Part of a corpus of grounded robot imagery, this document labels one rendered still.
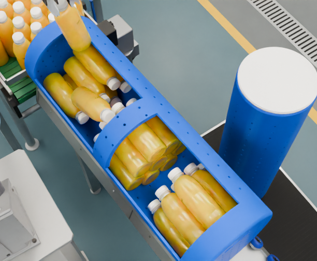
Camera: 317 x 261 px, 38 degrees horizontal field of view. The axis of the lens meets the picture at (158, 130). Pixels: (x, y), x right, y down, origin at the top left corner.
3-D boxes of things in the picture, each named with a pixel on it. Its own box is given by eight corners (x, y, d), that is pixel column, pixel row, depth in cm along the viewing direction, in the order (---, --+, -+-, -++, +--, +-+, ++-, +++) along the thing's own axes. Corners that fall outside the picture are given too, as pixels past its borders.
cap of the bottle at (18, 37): (13, 36, 161) (11, 32, 160) (24, 34, 162) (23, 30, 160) (13, 44, 159) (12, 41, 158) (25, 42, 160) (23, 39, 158)
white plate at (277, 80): (328, 109, 151) (327, 111, 152) (308, 43, 164) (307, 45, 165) (245, 116, 150) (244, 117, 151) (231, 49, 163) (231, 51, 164)
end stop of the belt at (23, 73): (9, 86, 167) (6, 81, 165) (8, 84, 168) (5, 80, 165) (99, 32, 179) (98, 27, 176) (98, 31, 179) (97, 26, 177)
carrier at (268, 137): (274, 202, 228) (263, 151, 242) (329, 112, 152) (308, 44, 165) (217, 207, 228) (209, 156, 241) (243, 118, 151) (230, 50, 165)
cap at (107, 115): (112, 120, 137) (115, 122, 136) (100, 122, 135) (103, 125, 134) (112, 107, 136) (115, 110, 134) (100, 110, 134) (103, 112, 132)
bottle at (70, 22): (66, 48, 143) (43, 10, 126) (76, 30, 145) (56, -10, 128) (85, 55, 141) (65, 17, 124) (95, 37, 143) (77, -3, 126)
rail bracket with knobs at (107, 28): (100, 58, 179) (97, 41, 170) (90, 46, 182) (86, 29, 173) (121, 45, 182) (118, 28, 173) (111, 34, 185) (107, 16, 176)
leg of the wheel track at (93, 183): (94, 196, 247) (73, 143, 192) (88, 188, 249) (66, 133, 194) (103, 190, 249) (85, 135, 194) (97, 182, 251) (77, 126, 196)
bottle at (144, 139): (171, 143, 131) (132, 100, 139) (155, 147, 126) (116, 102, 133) (159, 160, 135) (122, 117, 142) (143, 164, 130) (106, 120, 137)
